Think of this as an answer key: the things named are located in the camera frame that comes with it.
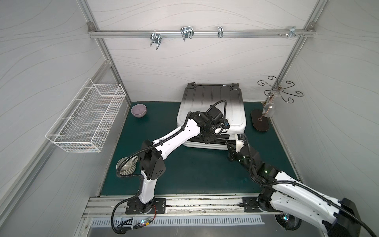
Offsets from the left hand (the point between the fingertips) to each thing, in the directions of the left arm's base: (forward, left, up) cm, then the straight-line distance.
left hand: (211, 135), depth 80 cm
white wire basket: (-5, +61, +14) cm, 63 cm away
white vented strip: (-39, +41, -20) cm, 60 cm away
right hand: (-5, -8, -1) cm, 10 cm away
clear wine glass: (+19, -37, +1) cm, 42 cm away
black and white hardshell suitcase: (+26, +6, +6) cm, 27 cm away
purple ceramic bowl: (+30, +53, -13) cm, 62 cm away
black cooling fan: (-37, -38, -20) cm, 57 cm away
